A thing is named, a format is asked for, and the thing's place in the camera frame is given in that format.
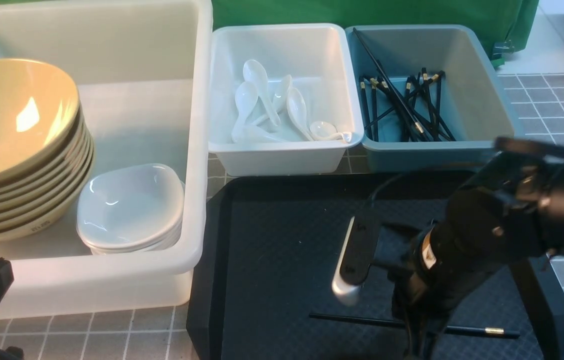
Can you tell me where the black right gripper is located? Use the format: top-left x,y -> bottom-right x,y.
331,187 -> 548,320

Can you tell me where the white ceramic soup spoon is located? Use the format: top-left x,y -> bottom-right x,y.
242,59 -> 281,128

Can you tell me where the white square sauce dish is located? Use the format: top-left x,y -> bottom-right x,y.
76,163 -> 185,233

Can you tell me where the beige noodle bowl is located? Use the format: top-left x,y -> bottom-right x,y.
0,58 -> 81,182

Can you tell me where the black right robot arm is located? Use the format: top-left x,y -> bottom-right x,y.
331,136 -> 564,318

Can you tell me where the bottom stacked beige bowl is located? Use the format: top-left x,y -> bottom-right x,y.
0,160 -> 96,243

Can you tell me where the top stacked beige bowl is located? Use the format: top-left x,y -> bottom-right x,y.
0,111 -> 87,196

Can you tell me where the black serving tray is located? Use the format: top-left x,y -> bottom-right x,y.
186,173 -> 564,360

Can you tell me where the small white spoon front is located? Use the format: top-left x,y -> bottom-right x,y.
309,121 -> 353,144

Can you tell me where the black chopstick vertical right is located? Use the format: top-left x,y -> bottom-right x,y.
435,71 -> 445,133

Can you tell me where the black chopstick crossing centre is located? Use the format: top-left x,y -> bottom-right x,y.
404,73 -> 457,142

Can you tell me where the white spoon right bin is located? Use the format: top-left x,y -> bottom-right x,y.
286,86 -> 315,142

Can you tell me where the teal plastic chopstick bin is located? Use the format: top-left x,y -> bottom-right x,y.
345,24 -> 524,173

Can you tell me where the white plastic spoon bin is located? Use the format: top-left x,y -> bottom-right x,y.
208,23 -> 363,177

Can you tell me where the white spoon centre bin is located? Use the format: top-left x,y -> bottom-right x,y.
252,74 -> 292,127

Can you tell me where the white spoon in bin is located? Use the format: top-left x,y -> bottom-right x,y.
231,80 -> 259,144

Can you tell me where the lower stacked white dish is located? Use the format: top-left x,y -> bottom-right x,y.
90,234 -> 179,255

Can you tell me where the stacked white dish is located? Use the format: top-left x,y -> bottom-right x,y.
90,234 -> 179,255
76,221 -> 182,255

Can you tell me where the top stacked white dish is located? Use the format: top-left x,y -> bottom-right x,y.
76,221 -> 182,255

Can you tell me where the long leaning black chopstick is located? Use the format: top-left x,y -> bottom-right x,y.
352,27 -> 428,142

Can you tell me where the metal clamp on backdrop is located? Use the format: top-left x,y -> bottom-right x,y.
490,40 -> 516,61

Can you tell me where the green cloth backdrop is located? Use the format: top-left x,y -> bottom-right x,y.
212,0 -> 539,59

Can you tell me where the large translucent white tub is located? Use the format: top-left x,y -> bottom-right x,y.
0,0 -> 213,320

